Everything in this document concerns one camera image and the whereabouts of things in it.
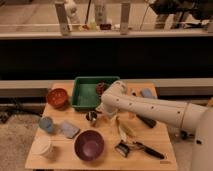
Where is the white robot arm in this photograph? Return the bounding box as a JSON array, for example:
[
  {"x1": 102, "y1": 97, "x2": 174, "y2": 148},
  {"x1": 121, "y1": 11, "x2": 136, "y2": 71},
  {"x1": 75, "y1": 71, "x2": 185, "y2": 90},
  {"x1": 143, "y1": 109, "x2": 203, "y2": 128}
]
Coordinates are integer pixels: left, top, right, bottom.
[{"x1": 100, "y1": 80, "x2": 213, "y2": 171}]

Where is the green plastic tray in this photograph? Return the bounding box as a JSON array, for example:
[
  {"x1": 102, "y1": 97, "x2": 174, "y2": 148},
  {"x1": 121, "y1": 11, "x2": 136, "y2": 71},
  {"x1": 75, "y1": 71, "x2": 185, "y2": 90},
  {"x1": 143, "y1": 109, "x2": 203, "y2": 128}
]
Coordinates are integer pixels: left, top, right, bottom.
[{"x1": 71, "y1": 76, "x2": 119, "y2": 111}]

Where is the small metal cup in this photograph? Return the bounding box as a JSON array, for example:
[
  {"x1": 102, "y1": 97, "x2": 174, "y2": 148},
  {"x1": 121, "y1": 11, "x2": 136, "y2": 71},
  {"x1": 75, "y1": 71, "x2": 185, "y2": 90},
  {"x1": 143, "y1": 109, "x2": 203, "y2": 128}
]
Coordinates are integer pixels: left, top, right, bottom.
[{"x1": 86, "y1": 111, "x2": 97, "y2": 126}]

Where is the bunch of dark grapes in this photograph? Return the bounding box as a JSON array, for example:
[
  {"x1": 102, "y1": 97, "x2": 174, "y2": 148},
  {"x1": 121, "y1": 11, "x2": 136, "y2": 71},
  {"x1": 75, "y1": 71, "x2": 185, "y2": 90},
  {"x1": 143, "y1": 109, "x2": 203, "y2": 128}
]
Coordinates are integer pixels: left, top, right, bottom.
[{"x1": 96, "y1": 82, "x2": 107, "y2": 95}]

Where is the orange carrot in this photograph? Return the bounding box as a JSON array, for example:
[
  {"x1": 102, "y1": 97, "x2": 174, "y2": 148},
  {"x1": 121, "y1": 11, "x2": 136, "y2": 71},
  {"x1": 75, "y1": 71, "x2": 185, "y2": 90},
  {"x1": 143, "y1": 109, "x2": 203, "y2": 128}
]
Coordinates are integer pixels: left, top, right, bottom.
[{"x1": 128, "y1": 112, "x2": 135, "y2": 119}]

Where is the banana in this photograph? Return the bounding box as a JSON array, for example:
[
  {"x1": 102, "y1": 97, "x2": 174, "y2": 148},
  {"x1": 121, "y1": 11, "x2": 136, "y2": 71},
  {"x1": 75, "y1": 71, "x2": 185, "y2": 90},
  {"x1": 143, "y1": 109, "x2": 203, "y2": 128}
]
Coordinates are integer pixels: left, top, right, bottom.
[{"x1": 115, "y1": 117, "x2": 136, "y2": 142}]

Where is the purple bowl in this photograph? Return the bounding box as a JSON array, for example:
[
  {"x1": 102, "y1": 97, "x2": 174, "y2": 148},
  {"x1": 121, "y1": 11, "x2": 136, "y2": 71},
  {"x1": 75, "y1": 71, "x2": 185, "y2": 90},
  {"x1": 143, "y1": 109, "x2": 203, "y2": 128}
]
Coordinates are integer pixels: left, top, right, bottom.
[{"x1": 74, "y1": 130, "x2": 105, "y2": 161}]

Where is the blue folded cloth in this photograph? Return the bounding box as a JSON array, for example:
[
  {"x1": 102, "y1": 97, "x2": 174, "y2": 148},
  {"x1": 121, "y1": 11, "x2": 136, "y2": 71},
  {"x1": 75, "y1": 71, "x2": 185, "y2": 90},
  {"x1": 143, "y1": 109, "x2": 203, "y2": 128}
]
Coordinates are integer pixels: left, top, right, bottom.
[{"x1": 60, "y1": 121, "x2": 80, "y2": 139}]

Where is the blue sponge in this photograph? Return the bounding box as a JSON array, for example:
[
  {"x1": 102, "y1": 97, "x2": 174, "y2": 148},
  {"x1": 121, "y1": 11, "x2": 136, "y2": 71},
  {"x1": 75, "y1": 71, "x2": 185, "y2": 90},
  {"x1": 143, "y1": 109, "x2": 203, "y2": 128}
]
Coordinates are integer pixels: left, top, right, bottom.
[{"x1": 141, "y1": 88, "x2": 155, "y2": 99}]

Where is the red bowl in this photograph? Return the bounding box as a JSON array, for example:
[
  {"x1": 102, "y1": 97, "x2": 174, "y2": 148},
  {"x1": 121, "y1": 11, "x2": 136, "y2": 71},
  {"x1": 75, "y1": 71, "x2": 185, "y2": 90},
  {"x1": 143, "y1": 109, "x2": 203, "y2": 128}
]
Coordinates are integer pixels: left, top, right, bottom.
[{"x1": 46, "y1": 88, "x2": 69, "y2": 108}]

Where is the black rectangular block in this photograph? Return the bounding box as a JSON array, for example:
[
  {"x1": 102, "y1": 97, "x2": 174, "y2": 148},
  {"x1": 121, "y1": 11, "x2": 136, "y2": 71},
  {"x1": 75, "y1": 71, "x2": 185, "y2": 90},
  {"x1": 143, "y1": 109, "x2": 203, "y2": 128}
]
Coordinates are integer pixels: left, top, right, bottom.
[{"x1": 139, "y1": 116, "x2": 157, "y2": 128}]

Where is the blue cup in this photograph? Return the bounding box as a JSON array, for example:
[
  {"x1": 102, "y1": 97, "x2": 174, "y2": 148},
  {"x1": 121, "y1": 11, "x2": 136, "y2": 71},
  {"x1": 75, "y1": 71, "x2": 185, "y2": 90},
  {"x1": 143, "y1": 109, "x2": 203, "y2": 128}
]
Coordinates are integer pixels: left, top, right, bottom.
[{"x1": 39, "y1": 117, "x2": 54, "y2": 133}]

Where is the white cup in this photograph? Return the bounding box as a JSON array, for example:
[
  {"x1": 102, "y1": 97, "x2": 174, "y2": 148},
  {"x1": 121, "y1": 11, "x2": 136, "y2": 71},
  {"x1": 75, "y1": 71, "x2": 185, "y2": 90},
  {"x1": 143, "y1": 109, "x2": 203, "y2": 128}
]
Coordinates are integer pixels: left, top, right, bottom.
[{"x1": 32, "y1": 136, "x2": 53, "y2": 158}]

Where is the black handled peeler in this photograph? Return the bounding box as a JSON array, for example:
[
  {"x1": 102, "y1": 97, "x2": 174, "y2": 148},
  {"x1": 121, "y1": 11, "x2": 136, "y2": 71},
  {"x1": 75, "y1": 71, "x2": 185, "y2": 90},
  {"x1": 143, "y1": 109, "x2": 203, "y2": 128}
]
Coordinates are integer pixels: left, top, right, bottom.
[{"x1": 133, "y1": 142, "x2": 165, "y2": 159}]

